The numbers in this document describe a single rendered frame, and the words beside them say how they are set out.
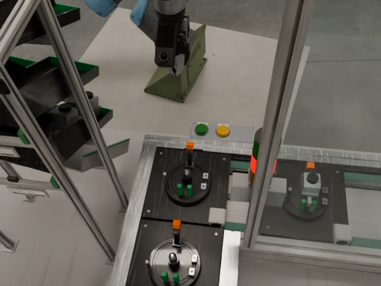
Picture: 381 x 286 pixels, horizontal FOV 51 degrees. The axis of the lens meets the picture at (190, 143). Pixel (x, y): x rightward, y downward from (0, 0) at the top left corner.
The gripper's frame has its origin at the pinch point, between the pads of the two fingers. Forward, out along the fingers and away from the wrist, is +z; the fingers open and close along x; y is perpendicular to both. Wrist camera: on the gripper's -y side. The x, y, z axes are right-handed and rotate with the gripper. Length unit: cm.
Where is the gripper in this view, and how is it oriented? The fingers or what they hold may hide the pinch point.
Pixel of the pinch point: (174, 73)
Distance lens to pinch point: 110.1
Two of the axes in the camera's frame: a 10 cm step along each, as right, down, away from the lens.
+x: -9.9, -0.9, 1.1
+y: 1.4, -8.2, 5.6
